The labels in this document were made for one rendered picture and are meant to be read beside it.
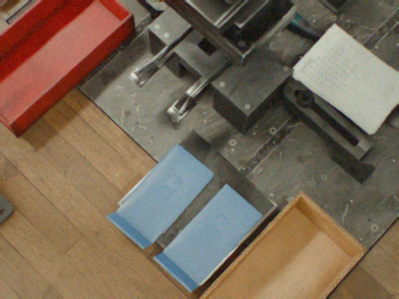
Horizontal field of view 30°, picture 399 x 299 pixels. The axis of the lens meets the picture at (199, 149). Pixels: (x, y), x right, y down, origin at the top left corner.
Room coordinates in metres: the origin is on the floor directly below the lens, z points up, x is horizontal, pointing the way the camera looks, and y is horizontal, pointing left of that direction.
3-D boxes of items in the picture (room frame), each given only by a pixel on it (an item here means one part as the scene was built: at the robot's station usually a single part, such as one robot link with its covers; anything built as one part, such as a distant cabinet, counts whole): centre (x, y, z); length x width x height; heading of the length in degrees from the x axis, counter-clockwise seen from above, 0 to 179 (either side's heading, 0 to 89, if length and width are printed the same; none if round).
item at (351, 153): (0.39, -0.18, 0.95); 0.15 x 0.03 x 0.10; 50
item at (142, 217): (0.27, 0.05, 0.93); 0.15 x 0.07 x 0.03; 144
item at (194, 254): (0.21, -0.02, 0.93); 0.15 x 0.07 x 0.03; 142
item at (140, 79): (0.45, 0.08, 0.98); 0.07 x 0.02 x 0.01; 140
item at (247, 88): (0.48, -0.02, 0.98); 0.20 x 0.10 x 0.01; 50
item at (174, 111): (0.40, 0.02, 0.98); 0.07 x 0.02 x 0.01; 140
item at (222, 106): (0.48, -0.02, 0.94); 0.20 x 0.10 x 0.07; 50
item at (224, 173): (0.26, 0.00, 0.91); 0.17 x 0.16 x 0.02; 50
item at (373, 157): (0.35, -0.23, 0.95); 0.06 x 0.03 x 0.09; 50
